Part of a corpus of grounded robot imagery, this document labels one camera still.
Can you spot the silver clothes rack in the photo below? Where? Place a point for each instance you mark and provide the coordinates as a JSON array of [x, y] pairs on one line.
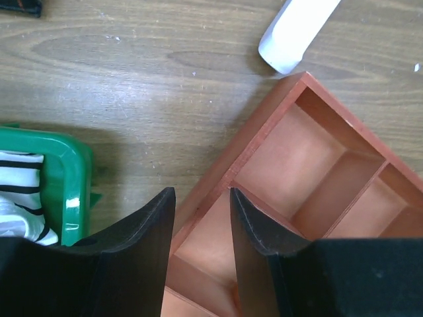
[[291, 32]]

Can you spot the yellow plaid shirt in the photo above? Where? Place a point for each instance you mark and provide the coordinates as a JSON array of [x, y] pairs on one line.
[[30, 7]]

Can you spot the white black striped garment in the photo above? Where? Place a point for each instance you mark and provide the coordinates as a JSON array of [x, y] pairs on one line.
[[22, 214]]

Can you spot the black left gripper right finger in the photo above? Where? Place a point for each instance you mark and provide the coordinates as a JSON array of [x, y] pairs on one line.
[[280, 273]]

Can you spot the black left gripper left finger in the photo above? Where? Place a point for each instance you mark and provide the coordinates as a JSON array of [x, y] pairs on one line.
[[119, 271]]

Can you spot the brown wooden compartment tray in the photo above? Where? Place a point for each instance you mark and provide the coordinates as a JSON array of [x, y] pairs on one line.
[[307, 162]]

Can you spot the green plastic tray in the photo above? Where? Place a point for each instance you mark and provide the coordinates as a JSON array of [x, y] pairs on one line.
[[65, 178]]

